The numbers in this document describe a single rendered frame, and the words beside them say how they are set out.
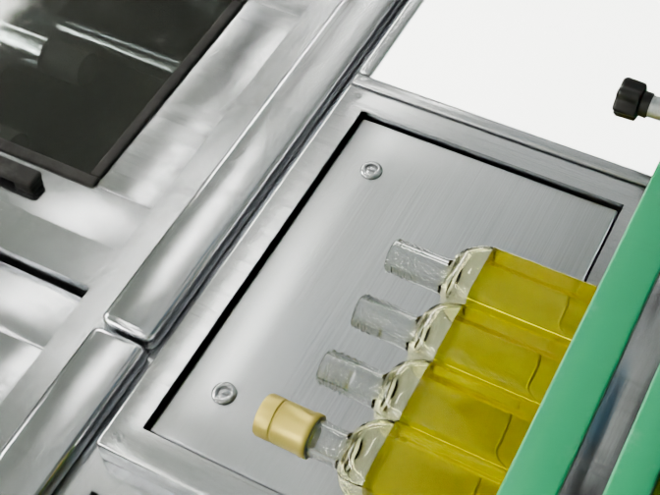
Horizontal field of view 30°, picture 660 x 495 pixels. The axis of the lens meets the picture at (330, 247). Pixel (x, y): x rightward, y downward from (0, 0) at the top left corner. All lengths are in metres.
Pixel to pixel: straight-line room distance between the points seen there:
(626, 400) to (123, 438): 0.46
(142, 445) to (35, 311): 0.22
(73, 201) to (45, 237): 0.06
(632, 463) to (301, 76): 0.68
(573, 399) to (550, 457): 0.04
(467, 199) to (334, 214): 0.13
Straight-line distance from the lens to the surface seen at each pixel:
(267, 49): 1.40
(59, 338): 1.17
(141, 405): 1.08
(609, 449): 0.77
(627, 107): 0.90
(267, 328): 1.11
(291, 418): 0.90
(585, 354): 0.79
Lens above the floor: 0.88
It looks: 18 degrees up
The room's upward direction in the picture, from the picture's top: 68 degrees counter-clockwise
